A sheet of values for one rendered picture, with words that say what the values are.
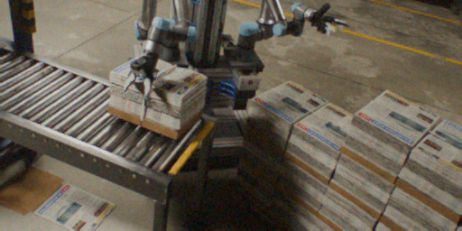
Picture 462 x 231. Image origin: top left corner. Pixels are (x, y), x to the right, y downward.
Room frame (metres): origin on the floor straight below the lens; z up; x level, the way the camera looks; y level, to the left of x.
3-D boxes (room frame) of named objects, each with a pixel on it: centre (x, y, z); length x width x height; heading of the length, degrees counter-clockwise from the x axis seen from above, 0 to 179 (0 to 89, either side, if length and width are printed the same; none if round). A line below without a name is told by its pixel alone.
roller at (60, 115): (1.72, 0.78, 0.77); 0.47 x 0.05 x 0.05; 165
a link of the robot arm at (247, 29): (2.52, -0.02, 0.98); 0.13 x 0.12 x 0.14; 136
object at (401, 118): (1.72, -0.77, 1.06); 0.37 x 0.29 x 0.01; 144
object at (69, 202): (1.73, 0.81, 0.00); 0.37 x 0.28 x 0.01; 75
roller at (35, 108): (1.75, 0.91, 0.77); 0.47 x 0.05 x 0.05; 165
